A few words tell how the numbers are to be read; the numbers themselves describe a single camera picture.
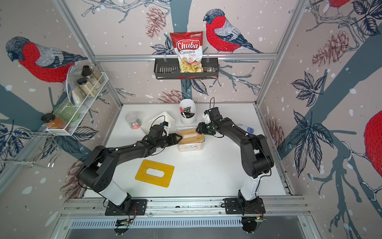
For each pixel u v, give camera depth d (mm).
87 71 796
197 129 899
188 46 802
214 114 749
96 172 456
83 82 749
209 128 798
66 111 714
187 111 1070
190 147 898
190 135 923
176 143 832
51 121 594
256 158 485
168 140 814
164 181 819
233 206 726
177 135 865
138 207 732
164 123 856
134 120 1016
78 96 707
